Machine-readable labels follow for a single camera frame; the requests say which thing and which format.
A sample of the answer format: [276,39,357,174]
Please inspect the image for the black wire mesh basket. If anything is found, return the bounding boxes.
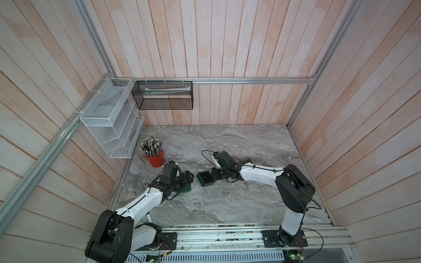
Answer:
[132,80,194,110]

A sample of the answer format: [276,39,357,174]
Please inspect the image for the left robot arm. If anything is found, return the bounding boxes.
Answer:
[85,161,194,263]

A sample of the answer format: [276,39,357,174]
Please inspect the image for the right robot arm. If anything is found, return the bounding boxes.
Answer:
[212,151,315,237]

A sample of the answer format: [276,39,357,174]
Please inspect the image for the red metal pencil cup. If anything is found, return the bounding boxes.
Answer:
[141,150,165,168]

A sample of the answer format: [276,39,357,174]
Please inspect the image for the white wire mesh shelf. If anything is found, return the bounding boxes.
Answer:
[80,78,145,159]

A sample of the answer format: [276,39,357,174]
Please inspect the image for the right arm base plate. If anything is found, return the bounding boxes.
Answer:
[262,229,308,248]

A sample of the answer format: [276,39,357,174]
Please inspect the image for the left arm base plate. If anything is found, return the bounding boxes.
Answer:
[137,232,178,251]

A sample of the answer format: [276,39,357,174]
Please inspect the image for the aluminium frame rail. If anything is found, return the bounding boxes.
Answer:
[115,77,315,85]

